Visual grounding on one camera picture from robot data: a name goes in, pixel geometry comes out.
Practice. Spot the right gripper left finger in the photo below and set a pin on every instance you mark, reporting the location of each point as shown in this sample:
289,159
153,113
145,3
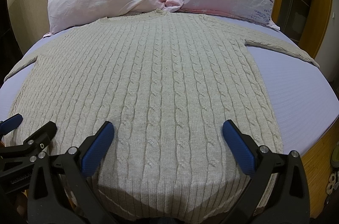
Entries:
48,203

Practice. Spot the dark bedside furniture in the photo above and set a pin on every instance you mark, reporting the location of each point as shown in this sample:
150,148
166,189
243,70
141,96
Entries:
10,52

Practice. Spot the beige cable knit sweater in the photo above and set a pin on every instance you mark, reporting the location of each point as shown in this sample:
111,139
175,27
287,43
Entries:
135,191

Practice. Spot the shoes on floor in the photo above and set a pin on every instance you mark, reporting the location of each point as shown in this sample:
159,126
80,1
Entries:
333,178

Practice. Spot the lavender bed sheet mattress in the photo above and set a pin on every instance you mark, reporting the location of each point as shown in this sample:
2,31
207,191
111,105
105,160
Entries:
296,96

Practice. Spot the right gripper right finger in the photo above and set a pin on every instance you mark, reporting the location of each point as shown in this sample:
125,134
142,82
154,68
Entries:
277,191

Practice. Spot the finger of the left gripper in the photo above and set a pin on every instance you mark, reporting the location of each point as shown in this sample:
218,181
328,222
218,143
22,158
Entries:
18,161
10,124

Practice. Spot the wooden bed frame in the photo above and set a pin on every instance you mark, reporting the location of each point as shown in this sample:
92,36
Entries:
316,163

